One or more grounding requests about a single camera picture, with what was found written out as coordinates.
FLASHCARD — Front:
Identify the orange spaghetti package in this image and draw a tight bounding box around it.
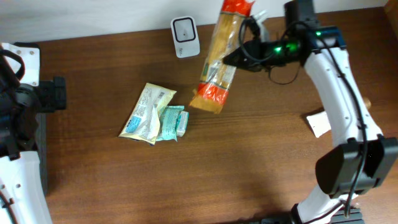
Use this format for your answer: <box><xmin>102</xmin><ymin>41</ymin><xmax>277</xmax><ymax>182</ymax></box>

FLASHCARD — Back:
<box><xmin>189</xmin><ymin>0</ymin><xmax>254</xmax><ymax>114</ymax></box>

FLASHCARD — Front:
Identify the teal snack packet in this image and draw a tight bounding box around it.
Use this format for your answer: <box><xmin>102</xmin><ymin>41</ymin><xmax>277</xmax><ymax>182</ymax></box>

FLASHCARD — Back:
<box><xmin>156</xmin><ymin>106</ymin><xmax>185</xmax><ymax>141</ymax></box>

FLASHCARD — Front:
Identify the cream wipes packet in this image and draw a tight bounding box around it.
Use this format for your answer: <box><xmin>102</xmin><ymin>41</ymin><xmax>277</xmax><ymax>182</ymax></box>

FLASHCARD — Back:
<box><xmin>118</xmin><ymin>83</ymin><xmax>176</xmax><ymax>145</ymax></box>

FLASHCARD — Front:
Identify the small mint green bar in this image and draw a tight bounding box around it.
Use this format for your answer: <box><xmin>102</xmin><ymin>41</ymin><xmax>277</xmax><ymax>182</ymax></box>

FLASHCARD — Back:
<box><xmin>176</xmin><ymin>111</ymin><xmax>189</xmax><ymax>137</ymax></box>

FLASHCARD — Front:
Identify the white Pantene tube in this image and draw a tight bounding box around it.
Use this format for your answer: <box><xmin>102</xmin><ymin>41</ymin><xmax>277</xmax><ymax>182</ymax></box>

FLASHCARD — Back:
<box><xmin>303</xmin><ymin>108</ymin><xmax>331</xmax><ymax>138</ymax></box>

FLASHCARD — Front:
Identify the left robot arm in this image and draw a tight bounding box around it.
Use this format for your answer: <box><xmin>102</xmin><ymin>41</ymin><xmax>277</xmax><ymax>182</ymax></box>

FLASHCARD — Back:
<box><xmin>1</xmin><ymin>42</ymin><xmax>67</xmax><ymax>223</ymax></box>

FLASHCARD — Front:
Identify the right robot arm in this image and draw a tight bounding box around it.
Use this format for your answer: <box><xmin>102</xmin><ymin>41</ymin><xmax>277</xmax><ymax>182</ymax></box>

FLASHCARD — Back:
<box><xmin>223</xmin><ymin>1</ymin><xmax>397</xmax><ymax>223</ymax></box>

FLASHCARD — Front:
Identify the white cube barcode scanner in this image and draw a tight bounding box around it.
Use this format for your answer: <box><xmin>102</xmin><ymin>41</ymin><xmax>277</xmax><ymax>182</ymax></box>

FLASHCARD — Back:
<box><xmin>170</xmin><ymin>16</ymin><xmax>200</xmax><ymax>58</ymax></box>

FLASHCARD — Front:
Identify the black mesh basket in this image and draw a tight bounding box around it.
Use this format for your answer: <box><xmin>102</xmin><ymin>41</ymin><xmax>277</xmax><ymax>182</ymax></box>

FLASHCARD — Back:
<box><xmin>35</xmin><ymin>113</ymin><xmax>48</xmax><ymax>195</ymax></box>

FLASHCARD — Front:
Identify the wooden side panel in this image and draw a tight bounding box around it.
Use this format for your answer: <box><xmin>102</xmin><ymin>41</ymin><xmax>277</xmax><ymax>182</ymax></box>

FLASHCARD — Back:
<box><xmin>384</xmin><ymin>0</ymin><xmax>398</xmax><ymax>34</ymax></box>

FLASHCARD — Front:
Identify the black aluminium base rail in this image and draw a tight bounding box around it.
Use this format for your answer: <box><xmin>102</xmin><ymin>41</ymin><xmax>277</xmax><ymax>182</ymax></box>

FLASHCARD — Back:
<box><xmin>245</xmin><ymin>208</ymin><xmax>365</xmax><ymax>224</ymax></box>

